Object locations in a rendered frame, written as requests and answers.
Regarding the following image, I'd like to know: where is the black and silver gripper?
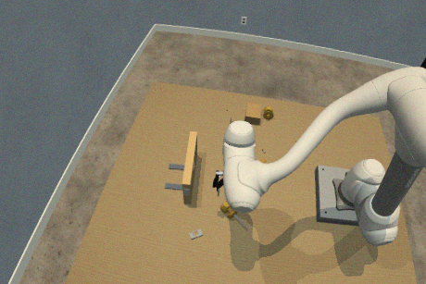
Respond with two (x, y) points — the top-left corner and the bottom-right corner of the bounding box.
(213, 170), (223, 197)

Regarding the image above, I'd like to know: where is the brass door knob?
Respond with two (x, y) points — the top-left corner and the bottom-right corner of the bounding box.
(220, 202), (246, 227)
(263, 106), (274, 120)

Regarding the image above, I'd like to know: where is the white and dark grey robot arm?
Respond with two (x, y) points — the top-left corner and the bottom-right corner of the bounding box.
(222, 67), (426, 246)

